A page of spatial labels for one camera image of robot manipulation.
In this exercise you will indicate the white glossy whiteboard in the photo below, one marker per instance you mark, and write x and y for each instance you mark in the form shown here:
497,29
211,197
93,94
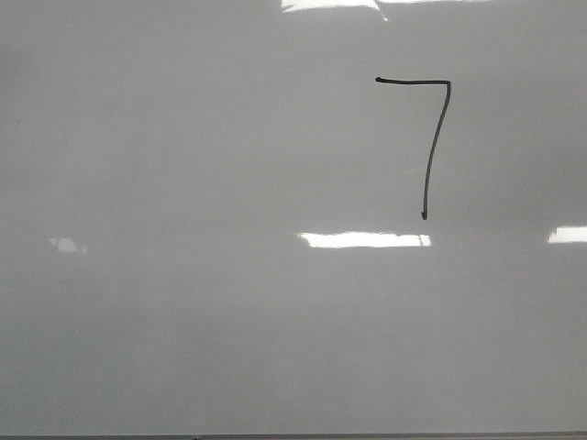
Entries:
293,217

